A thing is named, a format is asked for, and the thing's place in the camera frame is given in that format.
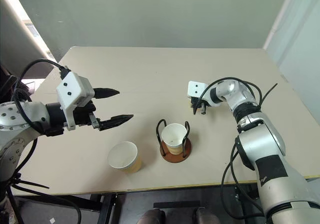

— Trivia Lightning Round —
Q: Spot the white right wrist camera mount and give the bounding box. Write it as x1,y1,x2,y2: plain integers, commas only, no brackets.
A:
187,80,209,100

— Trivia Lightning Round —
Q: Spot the dark furniture by table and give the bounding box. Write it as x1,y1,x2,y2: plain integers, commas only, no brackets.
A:
0,63,36,103

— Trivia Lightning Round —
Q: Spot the dark rounded shape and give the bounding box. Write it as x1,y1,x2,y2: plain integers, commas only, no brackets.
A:
136,207,166,224
195,207,222,224

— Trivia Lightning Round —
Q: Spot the wire cup holder wooden base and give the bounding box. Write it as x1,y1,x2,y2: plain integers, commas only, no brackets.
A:
155,119,193,164

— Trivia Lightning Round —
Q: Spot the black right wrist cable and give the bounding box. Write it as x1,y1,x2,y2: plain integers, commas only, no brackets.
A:
194,77,264,115

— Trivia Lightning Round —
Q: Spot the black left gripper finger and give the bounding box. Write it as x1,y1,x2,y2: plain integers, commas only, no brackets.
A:
98,114,135,132
93,87,121,100

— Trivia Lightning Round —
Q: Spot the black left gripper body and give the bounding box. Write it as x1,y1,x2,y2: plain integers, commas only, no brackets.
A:
71,99,102,130

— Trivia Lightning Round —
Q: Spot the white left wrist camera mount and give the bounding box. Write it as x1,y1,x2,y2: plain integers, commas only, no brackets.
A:
55,71,96,131

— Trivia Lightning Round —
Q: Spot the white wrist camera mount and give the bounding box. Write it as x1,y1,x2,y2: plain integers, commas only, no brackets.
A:
187,80,209,100
55,71,96,131

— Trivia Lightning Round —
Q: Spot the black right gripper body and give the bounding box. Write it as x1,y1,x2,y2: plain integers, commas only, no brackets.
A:
189,96,209,110

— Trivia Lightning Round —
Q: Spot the ribbed tan paper cup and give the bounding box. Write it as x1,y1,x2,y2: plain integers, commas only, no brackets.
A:
107,141,143,174
160,123,188,155

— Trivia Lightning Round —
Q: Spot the black zip tie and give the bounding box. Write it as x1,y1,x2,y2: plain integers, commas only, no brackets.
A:
258,83,279,107
9,172,50,190

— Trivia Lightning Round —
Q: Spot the black floor cable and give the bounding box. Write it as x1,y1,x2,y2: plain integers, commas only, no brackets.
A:
6,185,83,224

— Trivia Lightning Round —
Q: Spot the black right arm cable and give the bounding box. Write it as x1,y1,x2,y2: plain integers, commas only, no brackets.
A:
220,136,265,220

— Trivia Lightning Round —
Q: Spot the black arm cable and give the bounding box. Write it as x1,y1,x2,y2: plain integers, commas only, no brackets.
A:
220,136,265,220
11,58,72,175

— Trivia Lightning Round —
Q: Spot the black table frame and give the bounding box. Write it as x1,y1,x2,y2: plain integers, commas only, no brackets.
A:
12,193,121,224

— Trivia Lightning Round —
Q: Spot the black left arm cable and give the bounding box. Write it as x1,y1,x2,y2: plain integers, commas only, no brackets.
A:
11,58,72,175

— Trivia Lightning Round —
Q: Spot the black flat bar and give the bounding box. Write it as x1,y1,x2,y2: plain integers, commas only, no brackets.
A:
152,200,201,209

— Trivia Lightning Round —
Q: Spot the white slanted panel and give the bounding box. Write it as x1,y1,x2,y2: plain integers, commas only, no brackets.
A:
0,0,49,62

